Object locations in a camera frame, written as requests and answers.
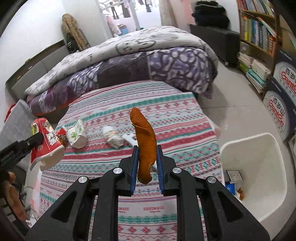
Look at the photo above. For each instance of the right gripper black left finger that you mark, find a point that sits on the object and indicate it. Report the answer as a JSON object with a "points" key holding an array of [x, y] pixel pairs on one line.
{"points": [[88, 209]]}

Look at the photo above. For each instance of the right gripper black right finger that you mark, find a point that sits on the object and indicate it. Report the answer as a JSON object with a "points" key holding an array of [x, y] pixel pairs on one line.
{"points": [[206, 210]]}

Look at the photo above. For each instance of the blue carton box chinese text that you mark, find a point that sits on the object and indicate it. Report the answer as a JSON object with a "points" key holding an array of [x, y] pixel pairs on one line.
{"points": [[230, 187]]}

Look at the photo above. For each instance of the orange peel piece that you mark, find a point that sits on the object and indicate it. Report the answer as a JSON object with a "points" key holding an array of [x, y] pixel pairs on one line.
{"points": [[240, 194], [147, 145]]}

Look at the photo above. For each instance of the red white torn noodle cup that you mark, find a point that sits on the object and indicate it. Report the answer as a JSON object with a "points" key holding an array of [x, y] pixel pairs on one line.
{"points": [[50, 151]]}

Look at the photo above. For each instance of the blue white label carton box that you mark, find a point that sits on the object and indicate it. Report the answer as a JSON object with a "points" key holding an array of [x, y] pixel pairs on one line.
{"points": [[233, 177]]}

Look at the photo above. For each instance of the red torn noodle cup piece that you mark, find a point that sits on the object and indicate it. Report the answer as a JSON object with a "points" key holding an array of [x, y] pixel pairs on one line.
{"points": [[61, 134]]}

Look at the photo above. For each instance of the white floral paper cup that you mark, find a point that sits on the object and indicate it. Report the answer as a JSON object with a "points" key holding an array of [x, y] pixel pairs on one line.
{"points": [[76, 135]]}

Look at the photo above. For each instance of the white tissue wad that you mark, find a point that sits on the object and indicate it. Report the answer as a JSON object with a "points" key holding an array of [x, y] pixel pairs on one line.
{"points": [[112, 137]]}

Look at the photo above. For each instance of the white plastic trash bin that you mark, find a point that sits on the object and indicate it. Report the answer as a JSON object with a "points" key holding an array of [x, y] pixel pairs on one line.
{"points": [[258, 160]]}

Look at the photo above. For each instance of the person's hand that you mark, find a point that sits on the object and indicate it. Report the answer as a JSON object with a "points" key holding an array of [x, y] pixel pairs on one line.
{"points": [[12, 197]]}

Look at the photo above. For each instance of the grey quilted cushion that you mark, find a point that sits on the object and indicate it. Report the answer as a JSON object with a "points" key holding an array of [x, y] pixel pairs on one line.
{"points": [[17, 127]]}

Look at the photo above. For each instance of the grey upholstered headboard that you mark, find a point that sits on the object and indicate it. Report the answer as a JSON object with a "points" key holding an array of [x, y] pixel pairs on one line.
{"points": [[34, 68]]}

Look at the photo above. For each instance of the patterned striped tablecloth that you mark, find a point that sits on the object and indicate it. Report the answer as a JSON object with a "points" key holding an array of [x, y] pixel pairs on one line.
{"points": [[157, 114]]}

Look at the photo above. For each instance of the lower Ganten water carton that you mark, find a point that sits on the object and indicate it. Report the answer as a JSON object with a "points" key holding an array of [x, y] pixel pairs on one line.
{"points": [[281, 108]]}

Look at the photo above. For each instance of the ganten water carton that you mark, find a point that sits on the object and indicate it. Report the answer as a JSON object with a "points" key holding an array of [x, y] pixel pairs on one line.
{"points": [[281, 108], [284, 73]]}

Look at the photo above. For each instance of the plaid coat on rack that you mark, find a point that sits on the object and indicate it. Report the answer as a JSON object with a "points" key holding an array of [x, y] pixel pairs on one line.
{"points": [[73, 37]]}

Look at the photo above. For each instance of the upper Ganten water carton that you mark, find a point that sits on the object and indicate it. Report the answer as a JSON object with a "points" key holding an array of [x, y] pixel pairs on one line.
{"points": [[284, 73]]}

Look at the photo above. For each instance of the black storage bench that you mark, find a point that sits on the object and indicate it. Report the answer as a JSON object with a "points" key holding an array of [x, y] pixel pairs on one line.
{"points": [[224, 42]]}

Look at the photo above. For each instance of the white cat print duvet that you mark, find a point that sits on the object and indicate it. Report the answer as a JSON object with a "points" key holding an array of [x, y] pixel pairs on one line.
{"points": [[153, 38]]}

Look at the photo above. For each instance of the brown cardboard box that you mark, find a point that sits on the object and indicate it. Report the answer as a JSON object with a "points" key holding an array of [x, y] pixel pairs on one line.
{"points": [[288, 38]]}

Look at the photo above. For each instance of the beige curtain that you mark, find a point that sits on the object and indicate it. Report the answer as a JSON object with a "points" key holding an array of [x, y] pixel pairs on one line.
{"points": [[167, 13]]}

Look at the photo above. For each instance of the black clothes pile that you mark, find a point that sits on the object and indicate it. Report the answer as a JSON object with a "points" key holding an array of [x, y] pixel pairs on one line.
{"points": [[210, 14]]}

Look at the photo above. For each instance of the wooden bookshelf with books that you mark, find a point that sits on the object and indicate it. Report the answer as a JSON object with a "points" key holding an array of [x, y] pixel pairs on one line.
{"points": [[258, 41]]}

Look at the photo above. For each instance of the pink checked cloth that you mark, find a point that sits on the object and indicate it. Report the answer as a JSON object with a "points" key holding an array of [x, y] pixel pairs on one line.
{"points": [[186, 4]]}

